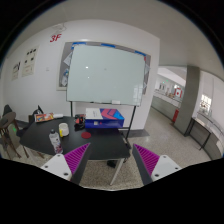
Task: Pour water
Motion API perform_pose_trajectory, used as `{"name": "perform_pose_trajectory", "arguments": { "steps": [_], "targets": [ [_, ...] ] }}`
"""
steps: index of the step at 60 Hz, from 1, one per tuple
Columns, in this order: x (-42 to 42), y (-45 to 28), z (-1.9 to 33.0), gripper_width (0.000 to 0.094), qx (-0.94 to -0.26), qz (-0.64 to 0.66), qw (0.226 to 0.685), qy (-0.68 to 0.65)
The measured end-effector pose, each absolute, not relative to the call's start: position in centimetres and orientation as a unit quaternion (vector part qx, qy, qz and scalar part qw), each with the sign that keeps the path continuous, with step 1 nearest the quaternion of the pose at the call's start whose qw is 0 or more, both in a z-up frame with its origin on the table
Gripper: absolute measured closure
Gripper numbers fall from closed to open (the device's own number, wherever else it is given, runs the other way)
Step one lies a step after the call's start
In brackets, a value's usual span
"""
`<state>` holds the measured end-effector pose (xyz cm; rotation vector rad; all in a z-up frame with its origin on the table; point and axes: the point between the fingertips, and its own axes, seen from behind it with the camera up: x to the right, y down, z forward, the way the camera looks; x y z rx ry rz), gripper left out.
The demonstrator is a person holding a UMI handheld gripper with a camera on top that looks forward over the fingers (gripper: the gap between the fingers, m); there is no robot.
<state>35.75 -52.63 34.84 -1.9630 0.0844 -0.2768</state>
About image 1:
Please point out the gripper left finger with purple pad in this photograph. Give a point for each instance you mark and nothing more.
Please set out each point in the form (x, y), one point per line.
(71, 165)

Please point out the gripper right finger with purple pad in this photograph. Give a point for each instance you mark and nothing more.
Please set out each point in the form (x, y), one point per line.
(151, 166)

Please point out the clear plastic water bottle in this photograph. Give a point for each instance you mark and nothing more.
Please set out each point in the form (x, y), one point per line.
(55, 141)

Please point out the red round coaster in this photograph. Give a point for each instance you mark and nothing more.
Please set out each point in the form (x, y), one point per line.
(86, 135)

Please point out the black table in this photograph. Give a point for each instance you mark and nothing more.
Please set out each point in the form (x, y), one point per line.
(105, 144)

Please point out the small black red object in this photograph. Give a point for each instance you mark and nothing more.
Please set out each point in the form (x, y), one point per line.
(79, 119)

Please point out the white paper sheet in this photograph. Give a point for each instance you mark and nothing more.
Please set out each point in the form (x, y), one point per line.
(93, 113)

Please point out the colourful flat box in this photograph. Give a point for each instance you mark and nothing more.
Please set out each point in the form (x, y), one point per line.
(43, 117)

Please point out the red fire cabinet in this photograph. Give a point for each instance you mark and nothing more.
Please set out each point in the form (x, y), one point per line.
(175, 115)

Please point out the blue storage box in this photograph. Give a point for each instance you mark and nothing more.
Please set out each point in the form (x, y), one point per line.
(111, 118)

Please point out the grey side table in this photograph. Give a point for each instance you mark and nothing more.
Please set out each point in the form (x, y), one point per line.
(202, 134)

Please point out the wooden chair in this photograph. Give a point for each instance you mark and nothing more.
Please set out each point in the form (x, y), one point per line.
(8, 133)

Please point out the large whiteboard on stand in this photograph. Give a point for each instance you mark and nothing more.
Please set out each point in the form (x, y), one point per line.
(106, 75)

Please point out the white cup with yellow handle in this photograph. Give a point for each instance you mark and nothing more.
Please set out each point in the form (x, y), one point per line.
(63, 129)

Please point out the white wall poster right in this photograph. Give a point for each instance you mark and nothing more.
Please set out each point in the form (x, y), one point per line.
(29, 61)

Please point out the white wall poster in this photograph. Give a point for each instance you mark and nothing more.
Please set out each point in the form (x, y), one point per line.
(29, 61)
(15, 71)

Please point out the white wall poster left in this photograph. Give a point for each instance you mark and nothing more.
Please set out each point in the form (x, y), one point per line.
(15, 71)

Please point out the red 3F wall sign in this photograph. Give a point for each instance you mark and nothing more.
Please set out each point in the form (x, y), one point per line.
(54, 38)

